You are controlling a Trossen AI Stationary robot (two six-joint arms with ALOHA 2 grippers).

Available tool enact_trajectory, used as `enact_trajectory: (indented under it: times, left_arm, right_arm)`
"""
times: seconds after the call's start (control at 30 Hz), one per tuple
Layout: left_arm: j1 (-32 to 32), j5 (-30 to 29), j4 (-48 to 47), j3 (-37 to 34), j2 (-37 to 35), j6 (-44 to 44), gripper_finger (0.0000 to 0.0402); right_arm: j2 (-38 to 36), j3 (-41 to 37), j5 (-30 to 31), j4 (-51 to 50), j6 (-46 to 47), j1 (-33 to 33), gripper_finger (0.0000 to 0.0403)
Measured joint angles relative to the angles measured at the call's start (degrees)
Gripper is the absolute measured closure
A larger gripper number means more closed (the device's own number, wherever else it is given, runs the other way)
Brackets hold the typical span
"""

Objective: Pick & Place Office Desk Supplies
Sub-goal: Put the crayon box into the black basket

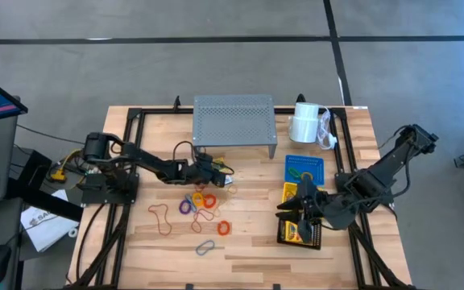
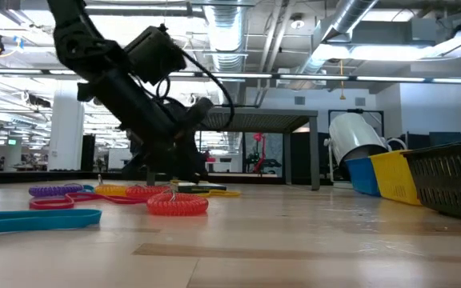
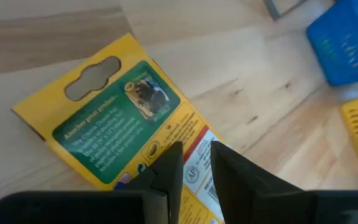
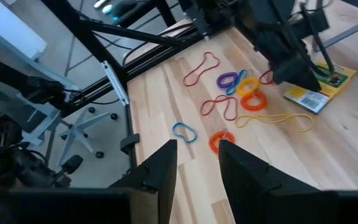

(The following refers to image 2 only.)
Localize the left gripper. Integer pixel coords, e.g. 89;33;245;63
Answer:
76;67;215;186

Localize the Crayola crayon box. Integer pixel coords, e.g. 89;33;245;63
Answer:
176;182;228;194

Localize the red spiral coil wristband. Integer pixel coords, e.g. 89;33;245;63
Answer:
125;184;171;198

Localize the orange spiral coil wristband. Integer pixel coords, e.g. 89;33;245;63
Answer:
146;192;210;218

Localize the yellow rubber band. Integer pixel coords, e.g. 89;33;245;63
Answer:
198;189;243;199

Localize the yellow spiral coil wristband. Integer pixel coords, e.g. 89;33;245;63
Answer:
94;183;130;198

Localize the purple spiral coil wristband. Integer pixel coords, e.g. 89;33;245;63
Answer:
28;183;84;198

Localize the red rubber band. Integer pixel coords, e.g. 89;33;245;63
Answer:
28;192;151;211

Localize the blue-grey office monitor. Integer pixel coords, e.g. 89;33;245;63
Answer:
428;131;461;148

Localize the small white table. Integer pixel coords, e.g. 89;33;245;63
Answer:
206;157;233;174

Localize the tall black cabinet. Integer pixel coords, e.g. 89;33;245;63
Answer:
80;134;96;172

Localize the grey perforated metal shelf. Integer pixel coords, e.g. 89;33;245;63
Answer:
146;106;320;191

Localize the white building column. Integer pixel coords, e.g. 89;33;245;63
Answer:
48;79;86;172

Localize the dark wide cabinet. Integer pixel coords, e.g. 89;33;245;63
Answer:
287;131;331;186

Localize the white cylinder roll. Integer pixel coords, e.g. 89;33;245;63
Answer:
328;112;388;167

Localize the long linear ceiling light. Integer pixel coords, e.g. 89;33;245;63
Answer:
0;67;461;85

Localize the blue plastic basket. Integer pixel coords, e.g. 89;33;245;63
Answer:
345;156;382;197

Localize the black framed whiteboard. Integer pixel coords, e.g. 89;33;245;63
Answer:
328;109;386;139

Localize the yellow plastic basket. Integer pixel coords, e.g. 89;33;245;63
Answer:
369;150;423;207

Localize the black plastic basket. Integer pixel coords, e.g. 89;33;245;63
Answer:
400;138;461;224

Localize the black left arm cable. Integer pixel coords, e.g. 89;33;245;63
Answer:
156;50;235;131

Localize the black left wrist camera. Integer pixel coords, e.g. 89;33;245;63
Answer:
124;24;187;86

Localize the silver corrugated ventilation duct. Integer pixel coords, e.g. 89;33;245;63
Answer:
203;0;251;106

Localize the yellow hanging cord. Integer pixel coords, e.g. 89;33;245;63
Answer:
338;59;347;101

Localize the silver spiral ventilation duct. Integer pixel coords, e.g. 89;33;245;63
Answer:
294;0;379;77

